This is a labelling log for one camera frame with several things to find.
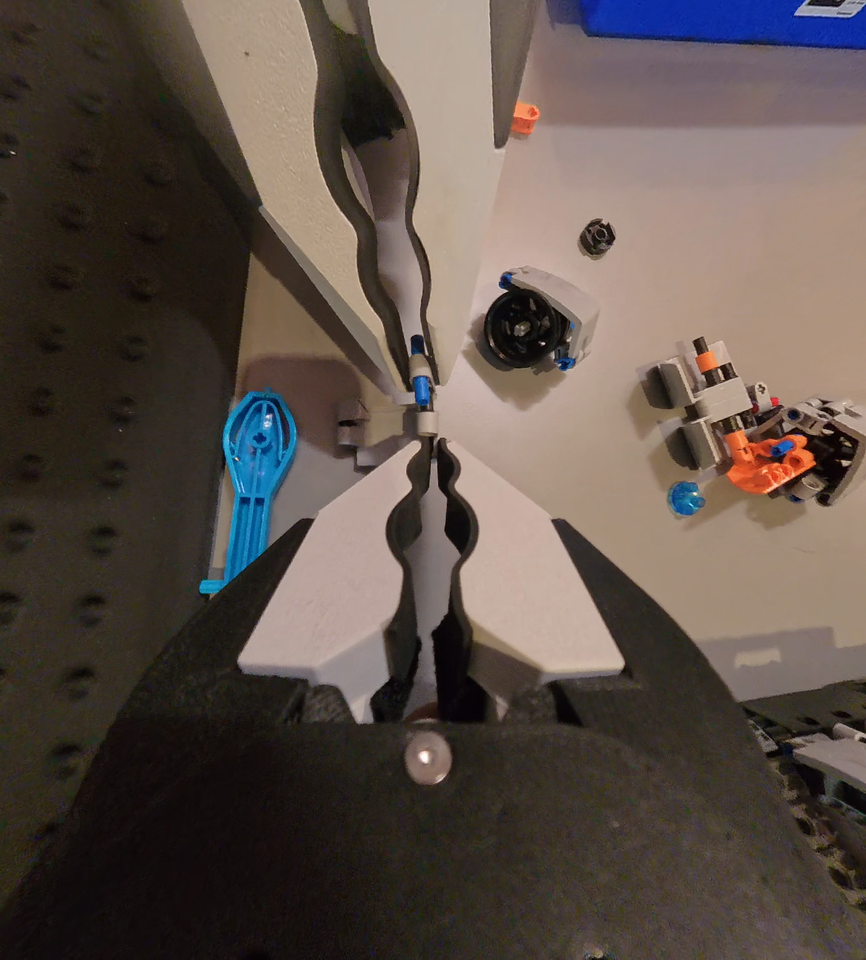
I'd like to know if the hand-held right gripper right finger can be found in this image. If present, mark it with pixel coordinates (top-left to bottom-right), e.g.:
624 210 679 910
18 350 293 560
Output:
436 438 626 706

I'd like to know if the large grey tracked brick vehicle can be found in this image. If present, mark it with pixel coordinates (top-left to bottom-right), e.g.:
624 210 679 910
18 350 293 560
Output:
748 675 866 960

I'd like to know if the grey bracket brick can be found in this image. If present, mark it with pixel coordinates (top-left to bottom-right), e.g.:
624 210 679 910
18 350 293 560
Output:
333 398 374 454

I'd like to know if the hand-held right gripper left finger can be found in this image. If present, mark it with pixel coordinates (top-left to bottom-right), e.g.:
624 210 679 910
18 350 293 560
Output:
235 438 422 706

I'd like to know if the small grey orange brick assembly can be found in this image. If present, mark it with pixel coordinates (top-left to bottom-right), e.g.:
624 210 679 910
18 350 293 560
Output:
643 338 866 507

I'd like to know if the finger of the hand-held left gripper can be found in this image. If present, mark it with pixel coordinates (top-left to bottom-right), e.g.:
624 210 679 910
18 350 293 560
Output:
346 0 501 394
178 0 413 399

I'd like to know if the light blue paddle piece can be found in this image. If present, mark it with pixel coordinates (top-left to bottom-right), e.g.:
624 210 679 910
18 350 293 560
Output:
198 390 300 597

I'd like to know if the black dimpled foam mat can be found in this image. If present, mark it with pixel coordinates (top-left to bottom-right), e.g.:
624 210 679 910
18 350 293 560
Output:
0 0 254 960

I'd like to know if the blue storage bin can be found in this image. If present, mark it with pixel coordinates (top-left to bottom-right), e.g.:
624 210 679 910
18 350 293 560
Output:
546 0 866 54

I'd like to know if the grey sleeve with blue pins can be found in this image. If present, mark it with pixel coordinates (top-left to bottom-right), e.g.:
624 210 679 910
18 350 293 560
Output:
408 338 441 441

